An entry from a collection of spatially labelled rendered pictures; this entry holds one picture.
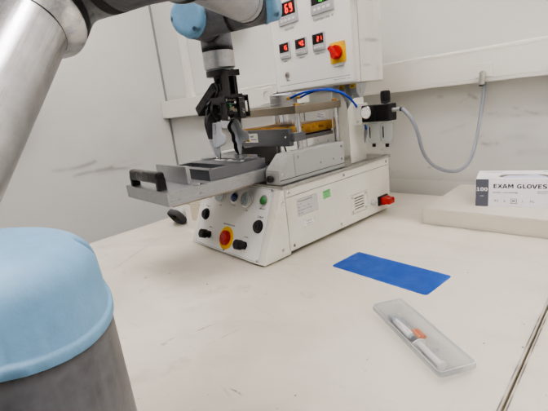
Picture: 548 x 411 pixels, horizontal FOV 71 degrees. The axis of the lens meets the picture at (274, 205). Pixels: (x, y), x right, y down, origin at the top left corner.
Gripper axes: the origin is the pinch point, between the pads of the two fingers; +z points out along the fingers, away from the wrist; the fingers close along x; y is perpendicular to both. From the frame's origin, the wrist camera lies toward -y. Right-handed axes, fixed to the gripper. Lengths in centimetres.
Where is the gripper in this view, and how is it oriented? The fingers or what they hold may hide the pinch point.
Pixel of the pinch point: (227, 152)
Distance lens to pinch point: 102.0
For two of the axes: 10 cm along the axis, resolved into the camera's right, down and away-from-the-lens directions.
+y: 6.7, 1.2, -7.4
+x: 7.4, -2.5, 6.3
